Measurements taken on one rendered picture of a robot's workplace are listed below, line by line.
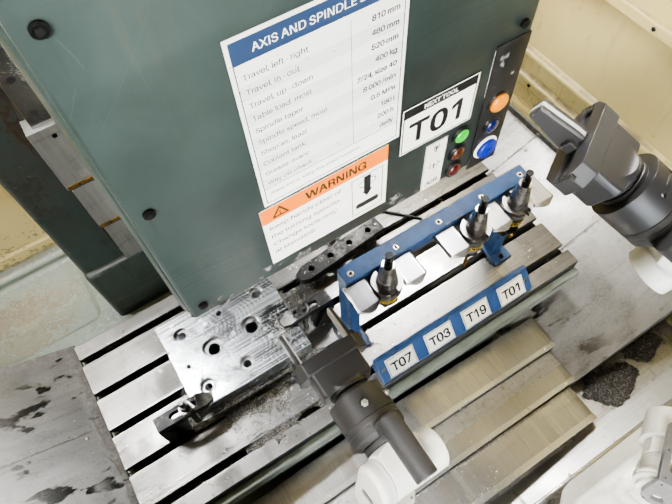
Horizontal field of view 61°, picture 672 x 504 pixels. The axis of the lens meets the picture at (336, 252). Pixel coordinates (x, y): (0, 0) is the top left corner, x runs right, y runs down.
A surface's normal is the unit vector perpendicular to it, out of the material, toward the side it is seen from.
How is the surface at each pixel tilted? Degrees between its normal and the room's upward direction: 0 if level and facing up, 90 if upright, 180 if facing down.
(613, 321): 24
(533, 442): 8
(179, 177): 90
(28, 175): 90
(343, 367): 2
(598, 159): 30
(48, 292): 0
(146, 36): 90
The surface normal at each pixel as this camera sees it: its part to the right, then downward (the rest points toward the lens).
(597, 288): -0.38, -0.25
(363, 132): 0.54, 0.72
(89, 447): 0.30, -0.65
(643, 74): -0.84, 0.48
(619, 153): 0.40, -0.23
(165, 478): -0.04, -0.49
